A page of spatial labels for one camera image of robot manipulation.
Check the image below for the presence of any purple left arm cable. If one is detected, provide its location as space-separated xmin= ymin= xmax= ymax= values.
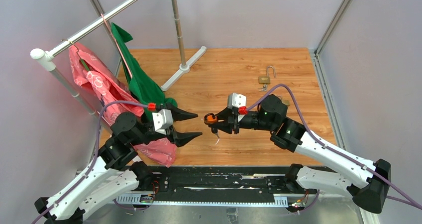
xmin=31 ymin=100 xmax=157 ymax=224

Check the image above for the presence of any black-headed key bunch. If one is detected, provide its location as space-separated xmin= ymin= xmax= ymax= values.
xmin=211 ymin=128 xmax=220 ymax=139

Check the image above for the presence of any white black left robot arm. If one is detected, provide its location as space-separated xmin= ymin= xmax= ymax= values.
xmin=33 ymin=103 xmax=202 ymax=224

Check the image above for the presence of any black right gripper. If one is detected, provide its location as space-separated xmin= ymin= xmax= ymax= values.
xmin=209 ymin=106 xmax=276 ymax=134

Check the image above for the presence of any white metal clothes rack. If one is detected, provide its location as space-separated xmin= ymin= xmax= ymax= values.
xmin=30 ymin=0 xmax=208 ymax=131

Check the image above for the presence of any aluminium frame post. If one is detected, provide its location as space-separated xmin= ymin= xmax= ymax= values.
xmin=310 ymin=0 xmax=380 ymax=224

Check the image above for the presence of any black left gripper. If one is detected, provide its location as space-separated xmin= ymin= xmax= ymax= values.
xmin=131 ymin=102 xmax=204 ymax=145

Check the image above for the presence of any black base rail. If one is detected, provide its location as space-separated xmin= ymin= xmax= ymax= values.
xmin=94 ymin=165 xmax=319 ymax=213

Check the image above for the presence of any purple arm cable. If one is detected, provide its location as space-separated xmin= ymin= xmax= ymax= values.
xmin=238 ymin=83 xmax=422 ymax=211
xmin=31 ymin=100 xmax=157 ymax=224

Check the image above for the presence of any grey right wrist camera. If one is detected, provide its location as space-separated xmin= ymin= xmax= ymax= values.
xmin=227 ymin=93 xmax=247 ymax=109

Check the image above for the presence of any large brass padlock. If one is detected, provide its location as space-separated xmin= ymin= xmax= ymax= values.
xmin=258 ymin=66 xmax=276 ymax=85

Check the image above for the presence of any small brass padlock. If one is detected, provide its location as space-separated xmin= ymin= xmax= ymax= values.
xmin=279 ymin=96 xmax=290 ymax=107

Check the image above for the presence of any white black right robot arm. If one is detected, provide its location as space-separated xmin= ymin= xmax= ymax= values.
xmin=204 ymin=93 xmax=391 ymax=214

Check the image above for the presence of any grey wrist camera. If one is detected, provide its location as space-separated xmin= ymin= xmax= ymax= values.
xmin=227 ymin=93 xmax=247 ymax=109
xmin=152 ymin=109 xmax=174 ymax=135

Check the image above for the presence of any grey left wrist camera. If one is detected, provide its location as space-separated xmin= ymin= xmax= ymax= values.
xmin=152 ymin=109 xmax=174 ymax=135

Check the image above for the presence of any green garment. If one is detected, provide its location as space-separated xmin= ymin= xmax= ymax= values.
xmin=111 ymin=23 xmax=178 ymax=107

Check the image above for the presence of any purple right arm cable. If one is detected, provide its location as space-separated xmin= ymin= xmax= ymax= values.
xmin=238 ymin=83 xmax=422 ymax=211

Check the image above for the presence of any pink patterned garment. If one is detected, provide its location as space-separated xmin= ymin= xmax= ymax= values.
xmin=69 ymin=42 xmax=177 ymax=167

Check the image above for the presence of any orange black Opel padlock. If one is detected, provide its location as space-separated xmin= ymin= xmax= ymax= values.
xmin=204 ymin=113 xmax=218 ymax=126

